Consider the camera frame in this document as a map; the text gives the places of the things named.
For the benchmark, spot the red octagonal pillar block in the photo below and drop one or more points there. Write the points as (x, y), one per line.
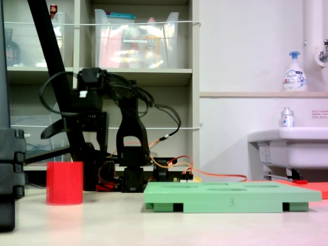
(64, 183)

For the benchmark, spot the clear slanted plastic bin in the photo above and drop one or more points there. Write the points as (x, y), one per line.
(30, 143)

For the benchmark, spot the notched black stack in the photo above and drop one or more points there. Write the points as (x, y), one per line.
(11, 164)

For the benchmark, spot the black clamp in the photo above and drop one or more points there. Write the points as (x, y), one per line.
(160, 174)

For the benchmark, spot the pink folder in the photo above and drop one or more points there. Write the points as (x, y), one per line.
(109, 48)

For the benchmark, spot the large clear storage bin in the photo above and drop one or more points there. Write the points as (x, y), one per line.
(135, 51)

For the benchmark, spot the clear bin with bottles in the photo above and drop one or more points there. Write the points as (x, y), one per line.
(30, 46)

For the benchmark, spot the beige shelf unit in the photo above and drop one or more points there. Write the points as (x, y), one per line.
(161, 77)

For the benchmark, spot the dark glass bottle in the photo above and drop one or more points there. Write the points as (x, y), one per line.
(12, 51)

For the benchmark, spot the bottle with red cap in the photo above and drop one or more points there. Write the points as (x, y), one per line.
(53, 10)

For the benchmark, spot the green shape sorting board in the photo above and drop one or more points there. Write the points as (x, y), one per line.
(230, 198)

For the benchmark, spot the small clear sanitizer bottle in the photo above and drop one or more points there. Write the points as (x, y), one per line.
(287, 119)

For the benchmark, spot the white sink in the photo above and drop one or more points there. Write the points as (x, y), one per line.
(294, 151)

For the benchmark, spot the small red piece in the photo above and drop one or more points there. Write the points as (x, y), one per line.
(300, 182)

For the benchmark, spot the white blue soap dispenser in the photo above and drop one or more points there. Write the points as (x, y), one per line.
(294, 77)

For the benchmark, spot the metal faucet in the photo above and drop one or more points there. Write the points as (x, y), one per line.
(323, 53)

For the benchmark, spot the dark grey post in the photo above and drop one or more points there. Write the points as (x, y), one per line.
(3, 77)

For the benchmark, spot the red text wall label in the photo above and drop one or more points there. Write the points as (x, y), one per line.
(319, 114)

